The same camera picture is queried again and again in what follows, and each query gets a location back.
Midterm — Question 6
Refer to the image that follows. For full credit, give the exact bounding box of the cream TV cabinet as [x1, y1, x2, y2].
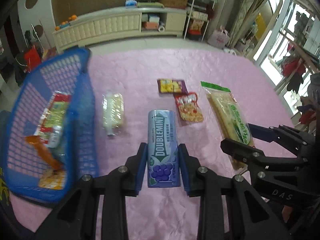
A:
[53, 7, 187, 54]

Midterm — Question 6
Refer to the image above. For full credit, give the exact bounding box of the purple Doublemint gum pack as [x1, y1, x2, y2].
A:
[148, 110, 181, 188]

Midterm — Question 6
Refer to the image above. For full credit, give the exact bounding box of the orange jelly cup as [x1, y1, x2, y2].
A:
[38, 169, 67, 190]

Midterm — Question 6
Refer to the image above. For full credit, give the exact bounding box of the pink gift bag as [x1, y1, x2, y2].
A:
[207, 26, 229, 49]

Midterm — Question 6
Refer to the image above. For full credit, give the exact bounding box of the grey embroidered cushion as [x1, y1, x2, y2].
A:
[1, 111, 14, 218]

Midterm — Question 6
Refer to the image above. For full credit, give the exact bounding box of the blue plastic basket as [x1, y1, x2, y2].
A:
[3, 48, 99, 206]

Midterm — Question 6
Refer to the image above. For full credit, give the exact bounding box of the red yellow snack bag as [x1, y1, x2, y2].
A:
[34, 90, 72, 148]

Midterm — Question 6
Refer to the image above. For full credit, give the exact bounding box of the green soda cracker pack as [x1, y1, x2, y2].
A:
[200, 81, 256, 172]

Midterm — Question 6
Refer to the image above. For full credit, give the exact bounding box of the white metal shelf rack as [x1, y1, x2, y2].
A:
[183, 0, 217, 42]

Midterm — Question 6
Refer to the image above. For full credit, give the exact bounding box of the pink quilted table cover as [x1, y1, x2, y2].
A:
[5, 48, 292, 239]

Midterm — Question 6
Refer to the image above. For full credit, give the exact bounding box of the orange snack stick packet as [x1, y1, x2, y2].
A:
[25, 135, 62, 170]

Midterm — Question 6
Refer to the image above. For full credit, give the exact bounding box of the white rice cracker pack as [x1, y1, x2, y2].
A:
[103, 91, 124, 136]

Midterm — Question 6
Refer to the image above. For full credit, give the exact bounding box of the red nut snack packet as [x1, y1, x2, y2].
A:
[174, 92, 204, 122]

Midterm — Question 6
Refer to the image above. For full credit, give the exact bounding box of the purple yellow snack packet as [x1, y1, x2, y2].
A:
[157, 79, 188, 94]

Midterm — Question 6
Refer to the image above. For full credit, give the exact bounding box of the cardboard box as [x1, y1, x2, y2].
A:
[159, 0, 188, 9]

